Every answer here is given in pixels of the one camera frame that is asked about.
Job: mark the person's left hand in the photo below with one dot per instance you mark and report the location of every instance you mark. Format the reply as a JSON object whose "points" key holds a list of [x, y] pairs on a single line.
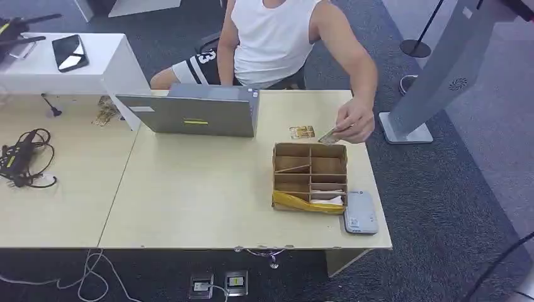
{"points": [[354, 121]]}

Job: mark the thin card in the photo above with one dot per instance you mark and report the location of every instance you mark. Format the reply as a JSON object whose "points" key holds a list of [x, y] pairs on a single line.
{"points": [[327, 138]]}

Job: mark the gold printed card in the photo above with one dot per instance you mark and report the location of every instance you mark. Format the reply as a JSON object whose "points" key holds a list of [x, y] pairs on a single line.
{"points": [[301, 132]]}

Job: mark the wooden card box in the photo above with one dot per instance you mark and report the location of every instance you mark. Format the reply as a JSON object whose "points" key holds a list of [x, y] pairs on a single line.
{"points": [[292, 164]]}

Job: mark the white card stack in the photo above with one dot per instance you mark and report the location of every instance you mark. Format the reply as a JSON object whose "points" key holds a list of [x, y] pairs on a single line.
{"points": [[327, 201], [327, 192]]}

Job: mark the pale grey card reader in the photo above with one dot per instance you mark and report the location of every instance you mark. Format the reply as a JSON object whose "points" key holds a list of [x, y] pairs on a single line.
{"points": [[361, 213]]}

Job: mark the grey kiosk stand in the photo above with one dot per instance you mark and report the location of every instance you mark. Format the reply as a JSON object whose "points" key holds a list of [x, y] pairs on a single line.
{"points": [[444, 66]]}

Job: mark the person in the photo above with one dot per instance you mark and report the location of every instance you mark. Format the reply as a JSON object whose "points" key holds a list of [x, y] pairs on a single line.
{"points": [[271, 41]]}

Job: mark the pale desk leg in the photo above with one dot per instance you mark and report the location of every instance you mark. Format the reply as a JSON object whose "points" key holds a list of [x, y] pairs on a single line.
{"points": [[341, 259]]}

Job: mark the grey laptop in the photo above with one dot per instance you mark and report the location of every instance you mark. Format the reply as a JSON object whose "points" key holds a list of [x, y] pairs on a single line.
{"points": [[192, 112]]}

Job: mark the floor socket with yellow label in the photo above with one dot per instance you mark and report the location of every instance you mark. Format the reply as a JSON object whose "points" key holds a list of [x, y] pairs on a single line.
{"points": [[236, 282]]}

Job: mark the dark bar with red edge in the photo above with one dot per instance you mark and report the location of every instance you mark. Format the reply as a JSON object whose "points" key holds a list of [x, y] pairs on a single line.
{"points": [[521, 7]]}

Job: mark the floor socket with white plug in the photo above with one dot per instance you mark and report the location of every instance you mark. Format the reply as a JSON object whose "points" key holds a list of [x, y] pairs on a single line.
{"points": [[201, 286]]}

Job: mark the white panel furniture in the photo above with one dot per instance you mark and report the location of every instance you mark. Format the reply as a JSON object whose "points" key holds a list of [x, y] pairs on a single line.
{"points": [[142, 6]]}

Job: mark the pile of gold cards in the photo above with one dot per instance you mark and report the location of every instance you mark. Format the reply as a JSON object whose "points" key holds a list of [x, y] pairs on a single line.
{"points": [[105, 114]]}

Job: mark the black phone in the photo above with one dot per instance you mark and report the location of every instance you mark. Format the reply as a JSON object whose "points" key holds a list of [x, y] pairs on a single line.
{"points": [[69, 51]]}

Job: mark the white cabinet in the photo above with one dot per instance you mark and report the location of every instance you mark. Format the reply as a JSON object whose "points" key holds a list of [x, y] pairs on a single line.
{"points": [[41, 71]]}

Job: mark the black stanchion post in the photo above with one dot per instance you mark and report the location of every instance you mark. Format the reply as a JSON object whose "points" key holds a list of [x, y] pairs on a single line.
{"points": [[415, 49]]}

